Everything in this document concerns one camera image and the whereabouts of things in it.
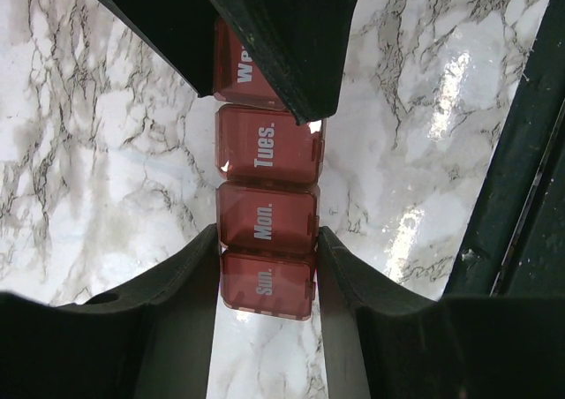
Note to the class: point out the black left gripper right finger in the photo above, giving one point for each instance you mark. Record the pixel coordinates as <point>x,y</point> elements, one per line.
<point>382,340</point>

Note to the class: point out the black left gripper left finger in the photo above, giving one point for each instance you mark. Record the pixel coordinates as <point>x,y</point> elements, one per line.
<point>150,337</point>

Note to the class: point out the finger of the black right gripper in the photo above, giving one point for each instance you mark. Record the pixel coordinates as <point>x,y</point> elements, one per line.
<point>299,46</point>
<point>182,32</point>

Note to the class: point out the red weekly pill organizer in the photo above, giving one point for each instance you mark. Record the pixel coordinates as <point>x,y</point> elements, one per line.
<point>268,202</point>

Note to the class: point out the black metal base frame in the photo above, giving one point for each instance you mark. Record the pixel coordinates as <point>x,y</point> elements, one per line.
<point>515,164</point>

